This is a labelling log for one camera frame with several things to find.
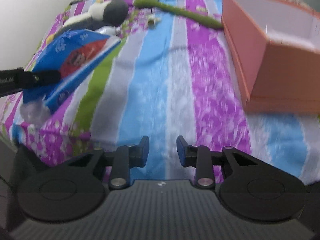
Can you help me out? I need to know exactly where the orange cardboard box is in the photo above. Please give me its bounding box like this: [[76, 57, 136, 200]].
[[222, 0, 319, 114]]

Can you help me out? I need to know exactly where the clear plastic bag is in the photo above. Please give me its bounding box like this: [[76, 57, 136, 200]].
[[20, 100, 51, 126]]

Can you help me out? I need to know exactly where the green long massage stick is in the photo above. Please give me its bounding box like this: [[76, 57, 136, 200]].
[[133, 0, 223, 30]]

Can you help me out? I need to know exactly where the blue plastic snack bag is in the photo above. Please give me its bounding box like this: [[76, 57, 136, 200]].
[[23, 29, 121, 114]]

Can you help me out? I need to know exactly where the white spray can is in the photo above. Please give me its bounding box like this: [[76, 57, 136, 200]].
[[95, 26, 120, 36]]

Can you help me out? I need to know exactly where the large penguin plush toy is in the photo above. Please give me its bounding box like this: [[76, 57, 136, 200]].
[[46, 0, 129, 44]]

